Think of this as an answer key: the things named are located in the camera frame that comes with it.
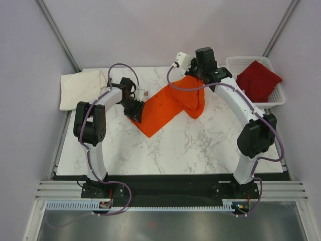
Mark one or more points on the dark red t shirt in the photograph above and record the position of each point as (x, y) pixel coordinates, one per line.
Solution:
(257, 82)

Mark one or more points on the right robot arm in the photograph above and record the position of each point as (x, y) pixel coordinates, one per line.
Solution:
(258, 129)

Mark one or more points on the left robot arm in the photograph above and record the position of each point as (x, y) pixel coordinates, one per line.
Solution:
(90, 122)

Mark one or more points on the orange t shirt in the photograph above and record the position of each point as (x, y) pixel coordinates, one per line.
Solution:
(166, 104)

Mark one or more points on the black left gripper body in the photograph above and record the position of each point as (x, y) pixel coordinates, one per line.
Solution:
(132, 107)

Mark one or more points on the right aluminium corner post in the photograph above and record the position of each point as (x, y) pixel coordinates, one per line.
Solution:
(281, 26)

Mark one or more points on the white plastic basket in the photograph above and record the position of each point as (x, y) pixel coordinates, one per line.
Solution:
(237, 64)

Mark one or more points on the cream folded t shirt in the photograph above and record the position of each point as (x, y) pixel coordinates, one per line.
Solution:
(83, 86)

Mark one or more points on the white slotted cable duct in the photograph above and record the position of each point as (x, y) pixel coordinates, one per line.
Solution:
(95, 205)

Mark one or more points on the aluminium corner post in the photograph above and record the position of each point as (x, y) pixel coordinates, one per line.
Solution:
(57, 33)
(281, 26)

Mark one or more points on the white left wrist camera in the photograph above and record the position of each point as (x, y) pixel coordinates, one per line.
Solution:
(141, 94)

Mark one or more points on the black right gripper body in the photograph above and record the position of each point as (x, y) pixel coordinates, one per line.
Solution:
(193, 71)

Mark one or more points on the left aluminium corner post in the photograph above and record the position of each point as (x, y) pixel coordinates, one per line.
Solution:
(57, 33)

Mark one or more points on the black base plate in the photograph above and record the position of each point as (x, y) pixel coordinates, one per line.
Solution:
(162, 201)

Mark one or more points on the aluminium frame rail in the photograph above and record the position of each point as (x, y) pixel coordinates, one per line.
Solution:
(267, 190)

